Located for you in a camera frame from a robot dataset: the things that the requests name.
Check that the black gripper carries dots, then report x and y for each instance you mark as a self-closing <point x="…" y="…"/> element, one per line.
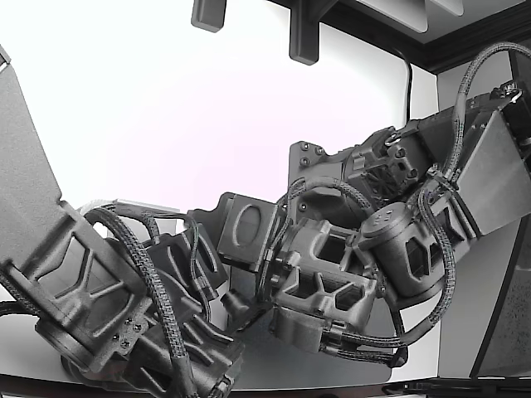
<point x="245" y="236"/>
<point x="207" y="265"/>

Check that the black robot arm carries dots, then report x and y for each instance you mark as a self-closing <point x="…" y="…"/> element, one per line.
<point x="394" y="248"/>
<point x="62" y="257"/>

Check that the gray mat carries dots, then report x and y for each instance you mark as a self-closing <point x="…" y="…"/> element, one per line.
<point x="290" y="365"/>

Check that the large white panel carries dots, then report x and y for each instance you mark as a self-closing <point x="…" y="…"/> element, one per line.
<point x="398" y="12"/>

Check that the small white panel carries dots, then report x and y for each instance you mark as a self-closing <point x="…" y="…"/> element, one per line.
<point x="448" y="6"/>

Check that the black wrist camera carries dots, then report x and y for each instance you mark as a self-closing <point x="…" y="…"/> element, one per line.
<point x="238" y="304"/>

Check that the long black bracket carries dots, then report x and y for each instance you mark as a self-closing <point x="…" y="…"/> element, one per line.
<point x="305" y="37"/>

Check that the short black bracket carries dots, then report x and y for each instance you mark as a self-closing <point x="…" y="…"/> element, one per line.
<point x="207" y="14"/>

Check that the black frame beam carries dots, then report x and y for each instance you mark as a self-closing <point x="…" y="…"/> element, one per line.
<point x="427" y="54"/>

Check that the black frame leg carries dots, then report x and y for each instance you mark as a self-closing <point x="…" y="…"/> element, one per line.
<point x="498" y="307"/>

